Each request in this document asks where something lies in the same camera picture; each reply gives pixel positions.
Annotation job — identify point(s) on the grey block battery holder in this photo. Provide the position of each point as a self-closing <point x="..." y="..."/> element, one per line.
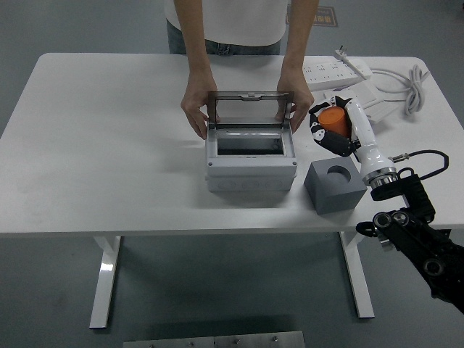
<point x="337" y="199"/>

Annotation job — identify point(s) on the narrow white power strip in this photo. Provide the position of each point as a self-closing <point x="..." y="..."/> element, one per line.
<point x="360" y="69"/>

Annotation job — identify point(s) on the person's right hand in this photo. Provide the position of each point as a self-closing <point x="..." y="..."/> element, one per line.
<point x="195" y="103"/>

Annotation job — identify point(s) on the smoked transparent box lid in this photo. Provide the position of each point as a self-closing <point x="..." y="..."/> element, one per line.
<point x="250" y="107"/>

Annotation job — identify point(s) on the wide white power strip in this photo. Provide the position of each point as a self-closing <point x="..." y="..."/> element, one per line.
<point x="326" y="74"/>

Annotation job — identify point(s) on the person's right forearm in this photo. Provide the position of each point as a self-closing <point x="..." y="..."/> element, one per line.
<point x="195" y="47"/>

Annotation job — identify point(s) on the person's left forearm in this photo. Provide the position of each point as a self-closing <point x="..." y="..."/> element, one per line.
<point x="299" y="43"/>

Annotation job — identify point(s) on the person's left hand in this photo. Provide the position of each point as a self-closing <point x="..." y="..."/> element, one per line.
<point x="302" y="99"/>

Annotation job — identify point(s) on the person's torso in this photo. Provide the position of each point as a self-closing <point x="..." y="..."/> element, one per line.
<point x="232" y="21"/>

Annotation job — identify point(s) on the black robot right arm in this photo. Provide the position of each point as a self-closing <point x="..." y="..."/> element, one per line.
<point x="398" y="185"/>

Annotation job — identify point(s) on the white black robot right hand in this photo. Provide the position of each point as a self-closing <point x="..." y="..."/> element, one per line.
<point x="369" y="156"/>

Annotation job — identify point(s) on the white socket panel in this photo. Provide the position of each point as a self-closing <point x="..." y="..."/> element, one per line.
<point x="380" y="110"/>
<point x="369" y="94"/>

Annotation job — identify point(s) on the grey plastic electrical box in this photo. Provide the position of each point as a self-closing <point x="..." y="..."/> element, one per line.
<point x="250" y="174"/>

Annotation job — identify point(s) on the brown floor sign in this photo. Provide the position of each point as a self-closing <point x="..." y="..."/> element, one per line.
<point x="328" y="18"/>

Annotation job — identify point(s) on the white table leg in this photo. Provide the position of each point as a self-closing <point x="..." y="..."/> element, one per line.
<point x="103" y="282"/>
<point x="359" y="275"/>

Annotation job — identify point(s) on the white power plug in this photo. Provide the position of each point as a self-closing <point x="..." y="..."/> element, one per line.
<point x="341" y="52"/>

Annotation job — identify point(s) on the orange cylindrical battery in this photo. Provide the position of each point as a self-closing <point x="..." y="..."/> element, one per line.
<point x="335" y="121"/>

